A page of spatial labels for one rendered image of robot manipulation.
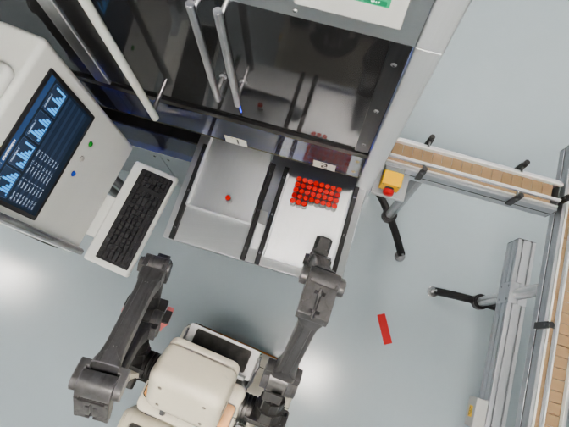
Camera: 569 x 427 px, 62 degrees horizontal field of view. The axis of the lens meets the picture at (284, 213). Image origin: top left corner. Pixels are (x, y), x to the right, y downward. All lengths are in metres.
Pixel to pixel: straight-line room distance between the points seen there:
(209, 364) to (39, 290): 1.81
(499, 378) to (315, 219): 1.04
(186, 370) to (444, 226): 1.92
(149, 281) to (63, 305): 1.67
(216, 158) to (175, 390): 0.97
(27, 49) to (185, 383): 0.97
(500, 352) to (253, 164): 1.30
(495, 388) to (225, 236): 1.28
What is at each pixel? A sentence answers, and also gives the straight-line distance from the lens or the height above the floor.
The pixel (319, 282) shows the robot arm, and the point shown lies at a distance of 1.12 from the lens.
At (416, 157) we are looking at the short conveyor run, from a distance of 1.92.
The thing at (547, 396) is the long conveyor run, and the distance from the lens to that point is 1.90.
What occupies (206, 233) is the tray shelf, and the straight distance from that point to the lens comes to 1.85.
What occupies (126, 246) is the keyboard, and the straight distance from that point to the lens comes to 1.97.
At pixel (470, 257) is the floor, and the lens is 2.88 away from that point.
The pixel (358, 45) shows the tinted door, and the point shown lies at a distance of 1.11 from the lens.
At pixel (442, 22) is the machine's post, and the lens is 0.99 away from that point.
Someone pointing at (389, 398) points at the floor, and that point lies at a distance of 2.72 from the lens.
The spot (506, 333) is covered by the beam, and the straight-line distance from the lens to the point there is 2.31.
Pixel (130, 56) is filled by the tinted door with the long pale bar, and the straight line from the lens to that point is 1.54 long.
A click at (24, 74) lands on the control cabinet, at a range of 1.48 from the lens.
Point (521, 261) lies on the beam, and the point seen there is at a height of 0.55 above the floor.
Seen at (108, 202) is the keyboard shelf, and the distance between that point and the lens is 2.07.
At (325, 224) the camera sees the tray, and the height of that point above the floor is 0.88.
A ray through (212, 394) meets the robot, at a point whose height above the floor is 1.38.
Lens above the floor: 2.65
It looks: 75 degrees down
